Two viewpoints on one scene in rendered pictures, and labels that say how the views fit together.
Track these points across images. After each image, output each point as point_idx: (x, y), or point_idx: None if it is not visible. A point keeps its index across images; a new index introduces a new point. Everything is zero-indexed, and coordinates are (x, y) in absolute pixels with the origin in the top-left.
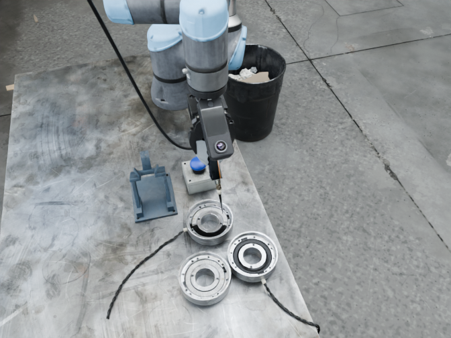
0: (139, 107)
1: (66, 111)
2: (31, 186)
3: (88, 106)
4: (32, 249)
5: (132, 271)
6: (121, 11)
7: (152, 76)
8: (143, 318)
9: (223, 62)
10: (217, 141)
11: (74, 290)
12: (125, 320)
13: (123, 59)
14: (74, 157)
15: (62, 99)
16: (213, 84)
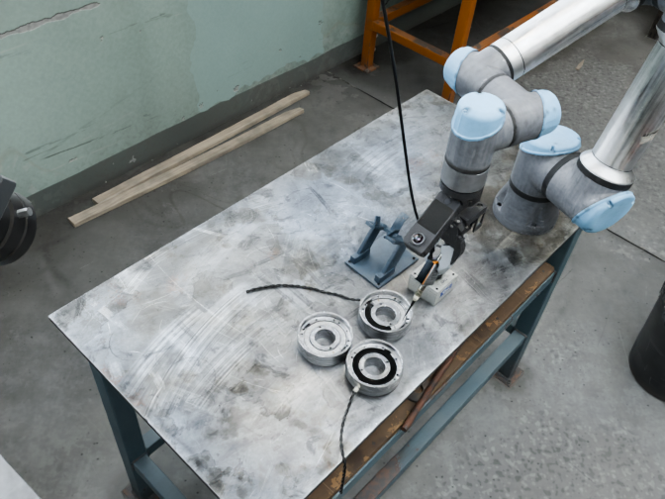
0: None
1: (420, 147)
2: (323, 174)
3: (439, 158)
4: (269, 211)
5: (296, 285)
6: (450, 76)
7: None
8: (262, 316)
9: (470, 168)
10: (419, 232)
11: (255, 256)
12: (252, 304)
13: (401, 107)
14: (374, 182)
15: (430, 136)
16: (452, 181)
